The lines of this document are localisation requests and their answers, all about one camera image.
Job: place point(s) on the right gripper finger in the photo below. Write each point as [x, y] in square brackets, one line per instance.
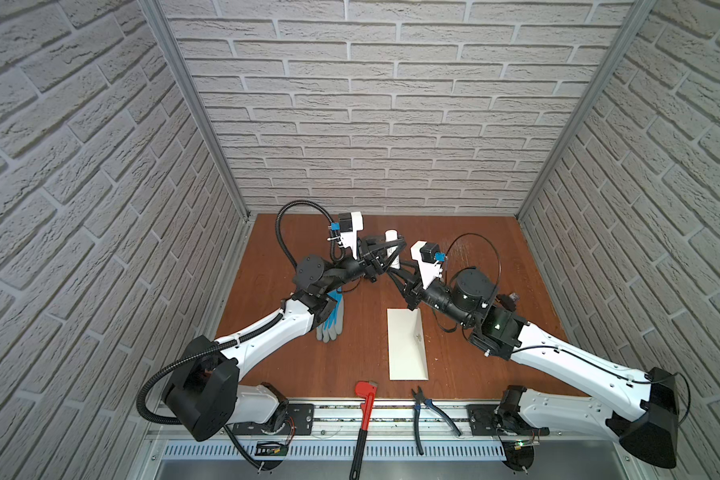
[400, 285]
[407, 276]

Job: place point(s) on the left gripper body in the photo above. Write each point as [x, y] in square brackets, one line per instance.
[370, 266]

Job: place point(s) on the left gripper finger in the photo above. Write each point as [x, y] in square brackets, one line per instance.
[380, 242]
[384, 264]

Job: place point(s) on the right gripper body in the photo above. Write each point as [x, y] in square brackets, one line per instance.
[422, 293]

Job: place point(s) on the cream envelope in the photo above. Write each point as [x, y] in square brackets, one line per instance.
[406, 345]

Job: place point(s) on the white glue stick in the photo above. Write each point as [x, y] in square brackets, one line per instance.
[391, 236]

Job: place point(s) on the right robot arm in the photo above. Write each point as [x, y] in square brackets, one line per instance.
[636, 409]

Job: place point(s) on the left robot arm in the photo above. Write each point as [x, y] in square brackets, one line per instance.
[204, 390]

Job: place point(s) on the blue grey work glove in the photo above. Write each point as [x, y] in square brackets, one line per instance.
[333, 326]

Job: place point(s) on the red pipe wrench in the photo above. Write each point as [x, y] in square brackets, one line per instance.
[367, 391]

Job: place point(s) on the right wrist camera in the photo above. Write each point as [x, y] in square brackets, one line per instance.
[429, 259]

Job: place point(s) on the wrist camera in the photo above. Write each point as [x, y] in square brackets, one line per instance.
[429, 259]
[345, 230]

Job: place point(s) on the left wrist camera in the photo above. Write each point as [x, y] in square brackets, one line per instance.
[345, 230]

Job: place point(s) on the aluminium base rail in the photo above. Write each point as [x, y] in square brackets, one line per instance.
[326, 452]

